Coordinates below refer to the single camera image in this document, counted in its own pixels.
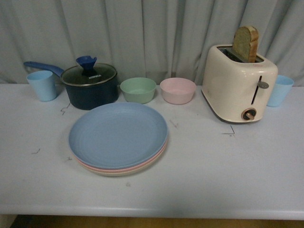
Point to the blue plate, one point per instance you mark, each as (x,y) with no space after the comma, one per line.
(120,121)

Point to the light blue cup right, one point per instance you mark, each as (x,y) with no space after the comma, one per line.
(280,90)

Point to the pink bowl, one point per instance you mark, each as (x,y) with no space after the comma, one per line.
(177,90)

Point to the light blue cup left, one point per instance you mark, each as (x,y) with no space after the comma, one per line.
(43,84)

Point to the grey curtain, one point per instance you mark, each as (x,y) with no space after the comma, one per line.
(152,38)

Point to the light blue cup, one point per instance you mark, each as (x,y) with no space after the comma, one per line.
(43,84)
(280,90)

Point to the green bowl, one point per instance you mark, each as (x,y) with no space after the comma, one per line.
(138,90)

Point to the cream plate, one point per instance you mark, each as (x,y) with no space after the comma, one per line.
(126,171)

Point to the dark blue saucepan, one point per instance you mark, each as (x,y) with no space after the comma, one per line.
(84,97)

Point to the glass pot lid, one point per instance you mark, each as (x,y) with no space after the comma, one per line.
(88,72)

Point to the cream toaster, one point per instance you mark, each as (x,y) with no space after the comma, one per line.
(237,91)

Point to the bread slice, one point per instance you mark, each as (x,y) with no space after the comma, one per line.
(245,43)

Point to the pink plate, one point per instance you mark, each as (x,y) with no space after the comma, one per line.
(115,156)

